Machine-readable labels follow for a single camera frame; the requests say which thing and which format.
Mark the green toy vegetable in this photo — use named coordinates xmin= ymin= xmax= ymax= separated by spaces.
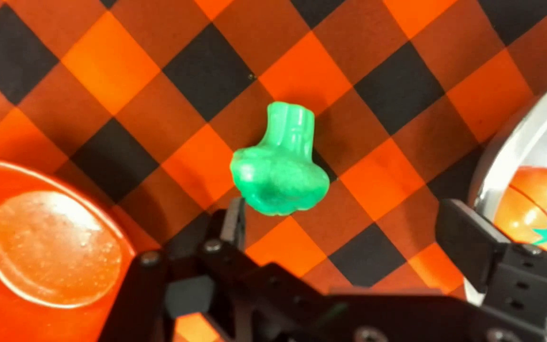
xmin=228 ymin=101 xmax=333 ymax=219

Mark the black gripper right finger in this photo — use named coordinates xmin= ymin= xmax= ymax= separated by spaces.
xmin=435 ymin=198 xmax=517 ymax=295

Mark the empty red bowl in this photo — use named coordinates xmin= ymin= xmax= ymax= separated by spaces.
xmin=0 ymin=155 xmax=141 ymax=342

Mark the orange toy tomato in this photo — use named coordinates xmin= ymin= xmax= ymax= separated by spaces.
xmin=492 ymin=166 xmax=547 ymax=259

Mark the orange black plaid tablecloth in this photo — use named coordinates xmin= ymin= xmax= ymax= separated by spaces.
xmin=0 ymin=0 xmax=547 ymax=342

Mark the silver metal bowl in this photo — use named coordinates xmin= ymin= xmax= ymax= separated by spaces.
xmin=462 ymin=82 xmax=547 ymax=342

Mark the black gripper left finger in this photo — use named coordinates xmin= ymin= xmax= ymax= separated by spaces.
xmin=203 ymin=196 xmax=251 ymax=255

